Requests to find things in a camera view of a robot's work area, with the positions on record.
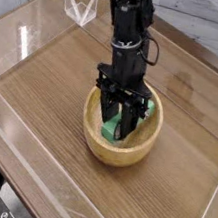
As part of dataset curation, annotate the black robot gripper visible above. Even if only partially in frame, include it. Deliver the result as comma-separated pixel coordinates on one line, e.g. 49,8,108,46
84,40,162,146

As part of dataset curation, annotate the green rectangular block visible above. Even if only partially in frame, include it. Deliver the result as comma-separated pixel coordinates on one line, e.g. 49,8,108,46
101,100,155,143

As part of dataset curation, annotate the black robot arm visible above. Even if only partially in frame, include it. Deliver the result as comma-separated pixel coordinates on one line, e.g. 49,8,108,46
96,0,155,140

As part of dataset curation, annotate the brown wooden bowl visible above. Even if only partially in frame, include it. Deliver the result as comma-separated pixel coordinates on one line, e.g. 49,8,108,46
83,83,164,167

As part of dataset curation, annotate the clear acrylic tray wall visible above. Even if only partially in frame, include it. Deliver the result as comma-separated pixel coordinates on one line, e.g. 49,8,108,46
0,94,105,218

